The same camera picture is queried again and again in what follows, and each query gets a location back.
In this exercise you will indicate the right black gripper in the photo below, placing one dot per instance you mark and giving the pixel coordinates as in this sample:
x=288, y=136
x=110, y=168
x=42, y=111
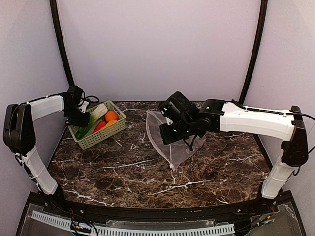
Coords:
x=167, y=135

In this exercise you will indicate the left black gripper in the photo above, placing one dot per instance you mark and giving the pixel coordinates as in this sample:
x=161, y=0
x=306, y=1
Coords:
x=80, y=120

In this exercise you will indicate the clear zip top bag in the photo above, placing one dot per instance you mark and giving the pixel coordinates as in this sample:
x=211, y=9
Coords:
x=175, y=153

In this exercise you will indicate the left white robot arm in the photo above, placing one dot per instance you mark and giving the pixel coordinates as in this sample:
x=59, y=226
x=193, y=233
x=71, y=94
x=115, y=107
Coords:
x=19, y=133

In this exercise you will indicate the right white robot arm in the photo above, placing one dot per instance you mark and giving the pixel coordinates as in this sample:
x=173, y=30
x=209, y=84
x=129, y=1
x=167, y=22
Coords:
x=287, y=125

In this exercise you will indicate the green leafy vegetable toy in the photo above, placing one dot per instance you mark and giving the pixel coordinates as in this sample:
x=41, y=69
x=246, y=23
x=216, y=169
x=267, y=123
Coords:
x=82, y=131

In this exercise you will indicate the white bok choy toy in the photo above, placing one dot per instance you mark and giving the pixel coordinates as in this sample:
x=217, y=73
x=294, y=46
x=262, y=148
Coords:
x=97, y=113

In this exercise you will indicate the red pepper toy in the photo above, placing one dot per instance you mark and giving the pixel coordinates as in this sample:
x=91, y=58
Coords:
x=99, y=126

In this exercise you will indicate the beige perforated plastic basket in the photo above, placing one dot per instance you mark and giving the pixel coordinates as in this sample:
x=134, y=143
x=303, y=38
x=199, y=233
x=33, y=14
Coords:
x=100, y=130

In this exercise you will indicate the orange fruit toy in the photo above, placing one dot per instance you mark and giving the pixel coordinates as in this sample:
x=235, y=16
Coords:
x=111, y=116

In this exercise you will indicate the left black frame post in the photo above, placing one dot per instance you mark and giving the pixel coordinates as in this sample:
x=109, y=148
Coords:
x=60, y=41

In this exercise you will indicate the black frame post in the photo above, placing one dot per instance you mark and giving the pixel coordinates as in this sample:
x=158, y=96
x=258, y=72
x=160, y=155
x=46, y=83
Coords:
x=60, y=41
x=255, y=50

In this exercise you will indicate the white slotted cable duct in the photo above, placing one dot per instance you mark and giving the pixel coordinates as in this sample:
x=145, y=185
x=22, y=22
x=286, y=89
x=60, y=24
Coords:
x=127, y=228

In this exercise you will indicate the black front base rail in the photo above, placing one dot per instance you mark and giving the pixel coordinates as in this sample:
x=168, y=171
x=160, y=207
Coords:
x=258, y=217

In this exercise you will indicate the right black frame post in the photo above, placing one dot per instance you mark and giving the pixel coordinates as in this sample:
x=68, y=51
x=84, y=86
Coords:
x=255, y=50

